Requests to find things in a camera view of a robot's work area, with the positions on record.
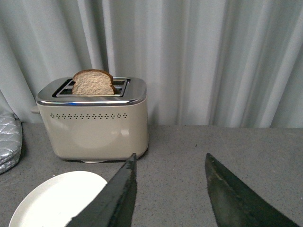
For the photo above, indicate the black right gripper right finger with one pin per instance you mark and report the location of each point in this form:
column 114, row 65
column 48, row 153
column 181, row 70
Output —
column 235, row 204

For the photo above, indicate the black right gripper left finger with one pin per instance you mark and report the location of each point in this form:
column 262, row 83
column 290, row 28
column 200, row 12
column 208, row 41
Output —
column 114, row 205

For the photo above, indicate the brown bread slice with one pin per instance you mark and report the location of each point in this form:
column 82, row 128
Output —
column 93, row 83

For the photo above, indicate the cream two-slot toaster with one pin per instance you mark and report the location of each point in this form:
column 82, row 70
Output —
column 95, row 128

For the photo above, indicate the white round plate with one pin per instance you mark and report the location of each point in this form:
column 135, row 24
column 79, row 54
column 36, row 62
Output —
column 56, row 201

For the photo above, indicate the lower silver quilted oven mitt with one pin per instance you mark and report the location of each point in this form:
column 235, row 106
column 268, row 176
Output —
column 11, row 162

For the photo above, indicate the silver quilted oven mitt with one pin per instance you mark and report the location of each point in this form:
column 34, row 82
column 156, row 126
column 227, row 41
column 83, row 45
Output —
column 11, row 162
column 10, row 136

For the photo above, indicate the upper silver quilted oven mitt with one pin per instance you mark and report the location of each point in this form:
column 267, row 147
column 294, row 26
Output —
column 10, row 136

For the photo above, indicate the pale grey curtain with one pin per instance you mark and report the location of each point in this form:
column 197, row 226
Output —
column 229, row 63

